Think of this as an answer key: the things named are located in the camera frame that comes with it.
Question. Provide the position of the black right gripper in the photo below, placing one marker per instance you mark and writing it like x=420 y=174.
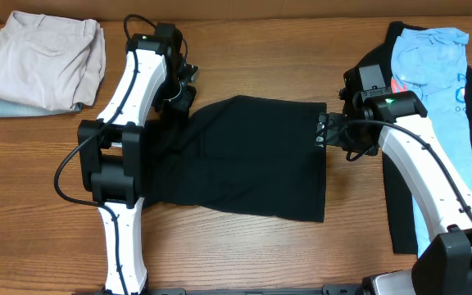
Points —
x=331 y=134

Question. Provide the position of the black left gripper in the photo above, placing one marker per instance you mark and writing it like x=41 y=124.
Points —
x=183 y=97

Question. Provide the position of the plain black t-shirt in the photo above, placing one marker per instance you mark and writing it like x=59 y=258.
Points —
x=243 y=155

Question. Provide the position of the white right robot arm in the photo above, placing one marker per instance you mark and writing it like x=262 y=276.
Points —
x=397 y=124

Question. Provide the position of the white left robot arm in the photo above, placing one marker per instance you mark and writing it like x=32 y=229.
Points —
x=112 y=148

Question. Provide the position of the black t-shirt with logo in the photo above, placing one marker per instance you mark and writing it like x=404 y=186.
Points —
x=407 y=226

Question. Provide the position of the light blue printed t-shirt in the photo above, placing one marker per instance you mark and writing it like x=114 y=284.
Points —
x=432 y=63

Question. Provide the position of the folded white beige trousers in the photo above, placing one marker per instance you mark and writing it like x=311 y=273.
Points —
x=51 y=62

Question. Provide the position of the folded light blue jeans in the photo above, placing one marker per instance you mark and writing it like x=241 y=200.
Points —
x=12 y=109

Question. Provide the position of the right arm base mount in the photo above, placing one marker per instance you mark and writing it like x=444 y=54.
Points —
x=394 y=283

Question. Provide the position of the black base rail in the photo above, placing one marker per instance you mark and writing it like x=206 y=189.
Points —
x=252 y=291

